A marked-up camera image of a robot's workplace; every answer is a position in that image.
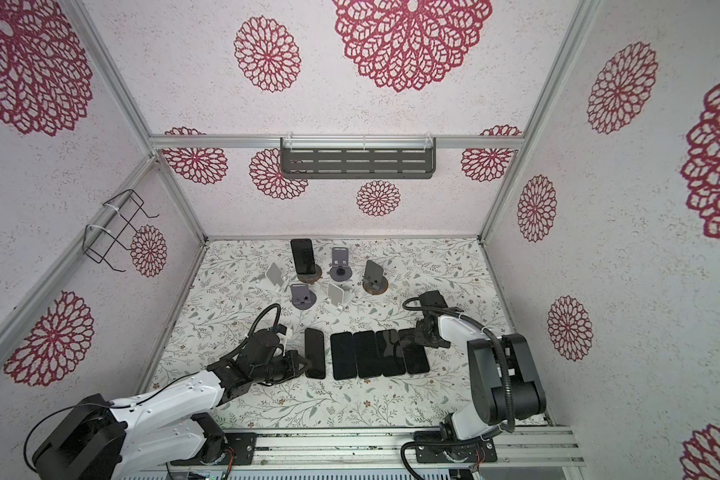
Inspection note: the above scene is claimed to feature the grey slotted wall shelf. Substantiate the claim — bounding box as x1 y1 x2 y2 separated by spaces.
280 137 437 180

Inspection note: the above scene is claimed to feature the wooden round stand back right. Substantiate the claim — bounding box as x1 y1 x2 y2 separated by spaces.
362 260 389 295

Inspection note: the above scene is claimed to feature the white stand front right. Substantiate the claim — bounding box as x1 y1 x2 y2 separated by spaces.
327 284 353 311

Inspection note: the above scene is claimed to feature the wooden round stand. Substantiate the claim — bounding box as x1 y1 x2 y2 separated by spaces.
362 260 389 295
297 265 322 284

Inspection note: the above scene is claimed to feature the black phone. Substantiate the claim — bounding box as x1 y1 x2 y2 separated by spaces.
330 332 357 381
375 329 406 377
352 331 382 379
399 328 430 375
304 328 326 380
290 238 316 275

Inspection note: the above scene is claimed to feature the grey round stand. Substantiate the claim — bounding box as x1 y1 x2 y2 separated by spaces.
329 247 353 282
290 284 317 310

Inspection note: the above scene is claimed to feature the grey round stand front left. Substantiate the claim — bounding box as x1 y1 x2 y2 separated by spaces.
290 284 317 310

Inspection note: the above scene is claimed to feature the aluminium front rail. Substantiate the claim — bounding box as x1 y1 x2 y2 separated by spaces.
208 426 585 472

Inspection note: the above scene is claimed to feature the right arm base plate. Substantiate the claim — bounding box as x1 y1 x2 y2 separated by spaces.
413 431 498 464

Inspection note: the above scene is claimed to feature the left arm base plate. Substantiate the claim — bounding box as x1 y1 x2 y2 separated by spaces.
170 413 258 467

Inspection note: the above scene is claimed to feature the black wire wall rack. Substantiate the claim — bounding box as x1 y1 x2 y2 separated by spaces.
81 189 159 273

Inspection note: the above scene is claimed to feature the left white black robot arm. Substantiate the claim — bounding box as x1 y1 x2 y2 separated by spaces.
25 327 311 479

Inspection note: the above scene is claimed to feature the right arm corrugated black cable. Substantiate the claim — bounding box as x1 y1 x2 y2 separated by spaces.
399 296 517 480

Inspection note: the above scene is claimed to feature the grey round stand back centre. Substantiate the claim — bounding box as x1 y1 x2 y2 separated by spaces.
329 247 353 282

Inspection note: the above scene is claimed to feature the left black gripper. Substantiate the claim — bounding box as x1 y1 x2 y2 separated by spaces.
253 348 314 385

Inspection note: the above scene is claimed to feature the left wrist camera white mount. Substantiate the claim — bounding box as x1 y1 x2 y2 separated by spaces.
277 324 292 348

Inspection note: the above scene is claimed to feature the wooden round stand back left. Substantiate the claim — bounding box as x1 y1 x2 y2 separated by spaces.
297 265 322 284

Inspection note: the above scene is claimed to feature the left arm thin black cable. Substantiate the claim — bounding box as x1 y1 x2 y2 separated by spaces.
22 302 283 475

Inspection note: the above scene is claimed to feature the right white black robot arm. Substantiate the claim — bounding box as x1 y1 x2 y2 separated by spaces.
414 308 547 444

